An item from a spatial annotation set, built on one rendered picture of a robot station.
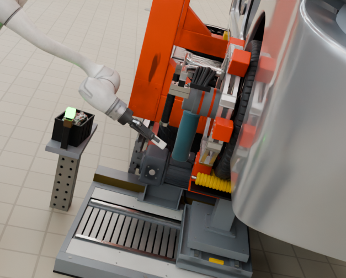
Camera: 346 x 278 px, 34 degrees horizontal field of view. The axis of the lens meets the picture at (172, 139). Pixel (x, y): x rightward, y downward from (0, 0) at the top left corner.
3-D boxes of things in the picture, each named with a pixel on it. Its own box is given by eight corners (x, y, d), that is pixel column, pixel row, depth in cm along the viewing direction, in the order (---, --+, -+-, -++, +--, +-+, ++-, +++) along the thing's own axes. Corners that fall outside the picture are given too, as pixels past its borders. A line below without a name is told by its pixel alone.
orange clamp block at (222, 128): (228, 135, 240) (229, 143, 232) (211, 130, 240) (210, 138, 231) (233, 120, 237) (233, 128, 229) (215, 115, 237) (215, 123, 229)
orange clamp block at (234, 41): (241, 55, 271) (245, 39, 274) (226, 51, 271) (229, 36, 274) (239, 63, 277) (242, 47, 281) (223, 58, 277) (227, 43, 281)
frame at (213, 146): (211, 182, 249) (246, 67, 228) (196, 178, 249) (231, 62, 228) (212, 137, 299) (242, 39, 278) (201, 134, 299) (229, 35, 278)
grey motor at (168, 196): (202, 225, 313) (220, 170, 300) (129, 206, 312) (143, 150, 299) (203, 209, 330) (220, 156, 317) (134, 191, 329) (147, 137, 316)
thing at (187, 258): (247, 287, 270) (253, 270, 266) (174, 268, 269) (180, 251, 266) (243, 232, 316) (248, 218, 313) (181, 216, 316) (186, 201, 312)
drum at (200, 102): (224, 126, 260) (232, 97, 254) (179, 114, 259) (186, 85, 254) (223, 116, 273) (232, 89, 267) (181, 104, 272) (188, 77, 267)
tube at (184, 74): (223, 90, 241) (230, 66, 237) (179, 78, 241) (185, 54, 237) (223, 79, 258) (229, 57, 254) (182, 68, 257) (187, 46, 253)
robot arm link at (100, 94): (115, 101, 233) (122, 89, 245) (85, 78, 230) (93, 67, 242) (100, 118, 238) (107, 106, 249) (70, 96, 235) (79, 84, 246)
